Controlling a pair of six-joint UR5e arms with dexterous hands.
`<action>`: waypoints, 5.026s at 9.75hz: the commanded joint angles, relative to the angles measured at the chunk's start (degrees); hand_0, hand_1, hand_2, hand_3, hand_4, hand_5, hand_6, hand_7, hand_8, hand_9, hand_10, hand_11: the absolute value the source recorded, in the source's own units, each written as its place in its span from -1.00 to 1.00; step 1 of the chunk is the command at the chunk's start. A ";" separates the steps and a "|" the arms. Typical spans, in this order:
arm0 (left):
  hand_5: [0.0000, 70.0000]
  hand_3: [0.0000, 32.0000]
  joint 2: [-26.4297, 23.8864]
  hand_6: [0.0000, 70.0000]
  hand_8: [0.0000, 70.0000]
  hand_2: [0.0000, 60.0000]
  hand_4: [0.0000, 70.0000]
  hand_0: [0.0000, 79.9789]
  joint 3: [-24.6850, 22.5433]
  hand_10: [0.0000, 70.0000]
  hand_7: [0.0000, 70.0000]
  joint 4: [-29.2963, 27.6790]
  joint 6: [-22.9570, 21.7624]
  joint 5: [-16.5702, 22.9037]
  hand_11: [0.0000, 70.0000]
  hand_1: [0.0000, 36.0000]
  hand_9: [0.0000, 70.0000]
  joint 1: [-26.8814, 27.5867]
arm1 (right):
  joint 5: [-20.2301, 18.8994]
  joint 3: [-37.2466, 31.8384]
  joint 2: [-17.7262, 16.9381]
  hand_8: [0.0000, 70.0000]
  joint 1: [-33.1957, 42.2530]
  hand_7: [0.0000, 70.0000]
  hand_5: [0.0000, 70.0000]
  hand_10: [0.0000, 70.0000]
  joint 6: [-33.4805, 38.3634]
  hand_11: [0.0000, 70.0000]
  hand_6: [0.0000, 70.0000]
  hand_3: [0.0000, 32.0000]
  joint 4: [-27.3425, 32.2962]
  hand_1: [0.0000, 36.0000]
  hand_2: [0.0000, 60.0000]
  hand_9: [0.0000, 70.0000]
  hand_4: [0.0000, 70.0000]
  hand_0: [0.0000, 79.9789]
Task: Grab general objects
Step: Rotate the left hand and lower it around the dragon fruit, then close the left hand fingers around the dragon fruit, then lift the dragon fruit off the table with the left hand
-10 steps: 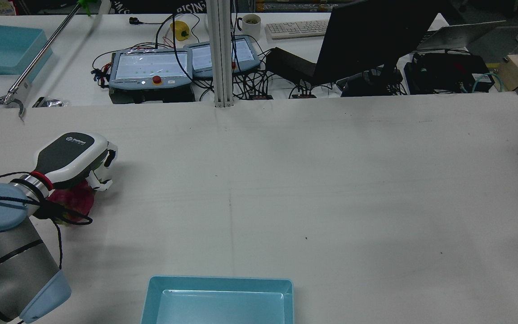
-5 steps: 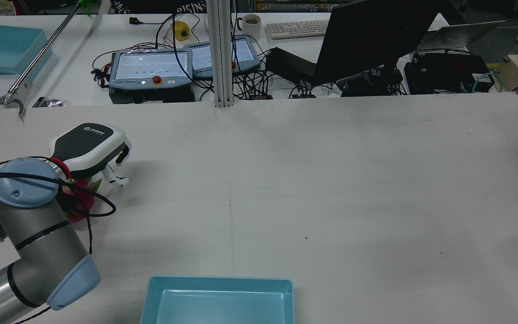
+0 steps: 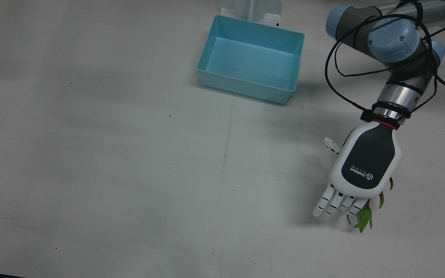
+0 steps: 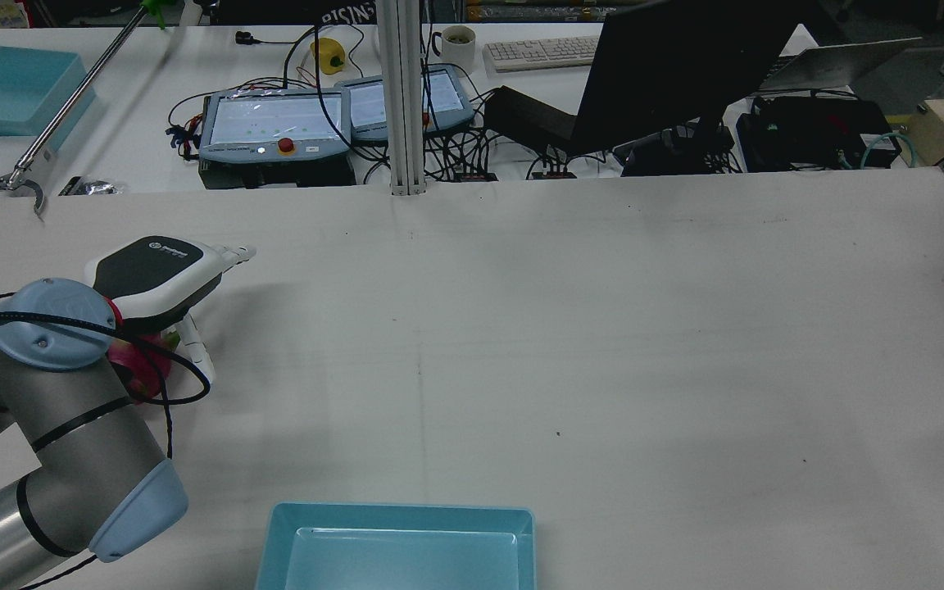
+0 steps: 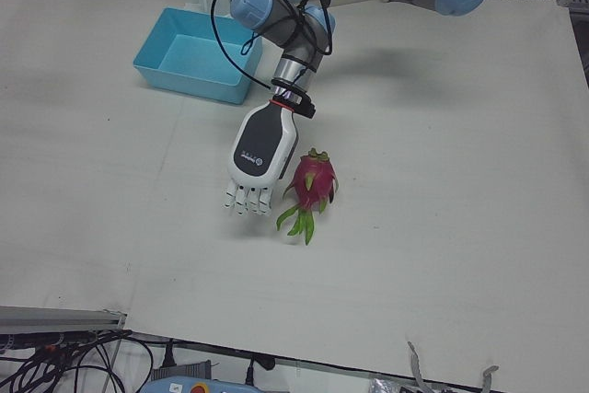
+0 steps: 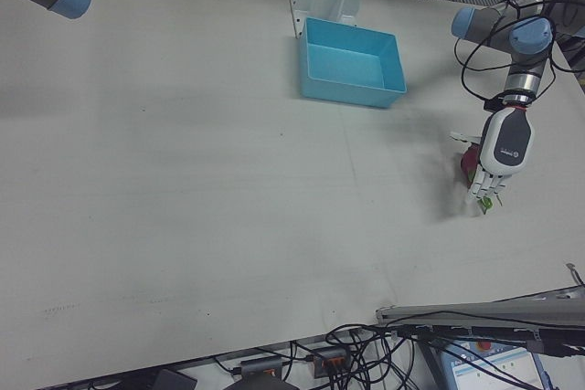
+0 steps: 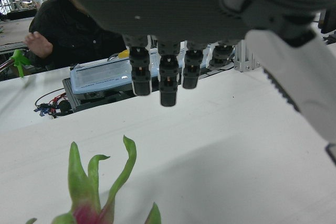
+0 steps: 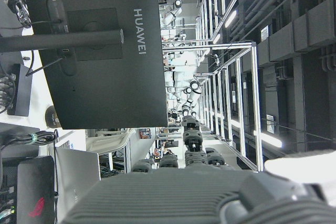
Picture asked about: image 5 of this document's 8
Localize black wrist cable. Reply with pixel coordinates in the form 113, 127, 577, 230
210, 0, 335, 93

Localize white table cover sheet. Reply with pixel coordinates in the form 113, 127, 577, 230
0, 0, 589, 387

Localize small clear plastic bag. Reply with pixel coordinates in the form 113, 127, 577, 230
367, 376, 415, 393

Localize black cable bundle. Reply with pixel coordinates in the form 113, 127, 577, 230
0, 330, 157, 393

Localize aluminium extrusion post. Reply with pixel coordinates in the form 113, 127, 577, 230
0, 305, 129, 335

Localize teach pendant with red button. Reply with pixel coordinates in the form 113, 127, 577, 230
137, 363, 240, 393

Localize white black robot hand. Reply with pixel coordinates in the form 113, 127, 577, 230
223, 98, 301, 219

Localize pink dragon fruit green leaves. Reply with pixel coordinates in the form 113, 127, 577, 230
275, 146, 340, 247

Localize wide light blue tray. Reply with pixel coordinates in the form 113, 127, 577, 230
132, 6, 264, 107

